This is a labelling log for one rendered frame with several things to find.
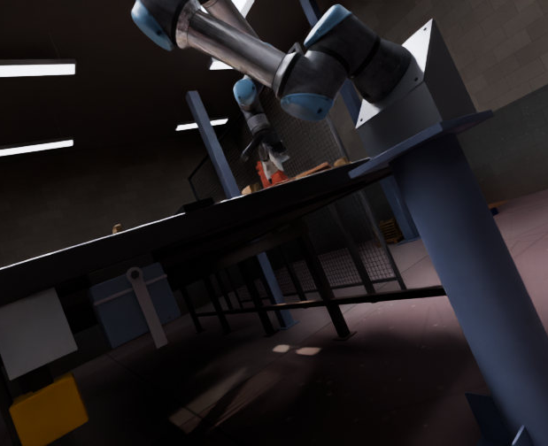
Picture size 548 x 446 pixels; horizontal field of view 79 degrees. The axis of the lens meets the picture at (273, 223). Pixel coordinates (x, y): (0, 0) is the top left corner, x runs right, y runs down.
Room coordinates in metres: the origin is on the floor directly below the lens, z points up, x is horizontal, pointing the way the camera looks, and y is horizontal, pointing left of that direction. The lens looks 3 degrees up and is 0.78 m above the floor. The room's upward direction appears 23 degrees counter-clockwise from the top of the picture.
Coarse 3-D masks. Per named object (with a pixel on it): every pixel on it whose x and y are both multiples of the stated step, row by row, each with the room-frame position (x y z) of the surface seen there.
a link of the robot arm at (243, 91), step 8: (240, 80) 1.09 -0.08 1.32; (248, 80) 1.08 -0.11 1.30; (240, 88) 1.09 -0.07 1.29; (248, 88) 1.09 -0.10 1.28; (256, 88) 1.11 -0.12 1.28; (240, 96) 1.09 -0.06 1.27; (248, 96) 1.09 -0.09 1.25; (256, 96) 1.13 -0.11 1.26; (240, 104) 1.15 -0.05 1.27; (248, 104) 1.13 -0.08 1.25; (256, 104) 1.17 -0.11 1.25
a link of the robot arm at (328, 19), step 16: (336, 16) 0.73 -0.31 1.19; (352, 16) 0.75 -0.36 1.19; (320, 32) 0.74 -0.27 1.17; (336, 32) 0.74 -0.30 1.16; (352, 32) 0.75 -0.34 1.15; (368, 32) 0.77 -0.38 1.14; (320, 48) 0.75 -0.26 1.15; (336, 48) 0.75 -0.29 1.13; (352, 48) 0.76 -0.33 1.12; (368, 48) 0.77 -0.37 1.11; (352, 64) 0.79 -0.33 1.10
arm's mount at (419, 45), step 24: (432, 24) 0.78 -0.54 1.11; (408, 48) 0.83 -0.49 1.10; (432, 48) 0.76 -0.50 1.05; (408, 72) 0.78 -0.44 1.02; (432, 72) 0.74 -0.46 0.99; (456, 72) 0.79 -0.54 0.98; (408, 96) 0.75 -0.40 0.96; (432, 96) 0.71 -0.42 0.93; (456, 96) 0.76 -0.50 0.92; (360, 120) 0.89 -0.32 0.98; (384, 120) 0.82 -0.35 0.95; (408, 120) 0.77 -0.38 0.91; (432, 120) 0.73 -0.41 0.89; (384, 144) 0.85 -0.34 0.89
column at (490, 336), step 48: (432, 144) 0.78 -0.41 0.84; (432, 192) 0.79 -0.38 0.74; (480, 192) 0.80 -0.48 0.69; (432, 240) 0.83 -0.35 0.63; (480, 240) 0.78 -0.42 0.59; (480, 288) 0.79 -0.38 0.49; (480, 336) 0.82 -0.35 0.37; (528, 336) 0.78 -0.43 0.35; (528, 384) 0.78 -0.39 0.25; (528, 432) 0.81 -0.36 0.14
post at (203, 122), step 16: (192, 96) 3.08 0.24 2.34; (192, 112) 3.14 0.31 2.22; (208, 128) 3.10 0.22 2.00; (208, 144) 3.10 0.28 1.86; (224, 160) 3.11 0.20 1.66; (224, 176) 3.08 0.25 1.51; (256, 240) 3.11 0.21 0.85; (256, 256) 3.08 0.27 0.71; (272, 272) 3.12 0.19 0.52; (272, 288) 3.08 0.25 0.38; (288, 320) 3.10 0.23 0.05
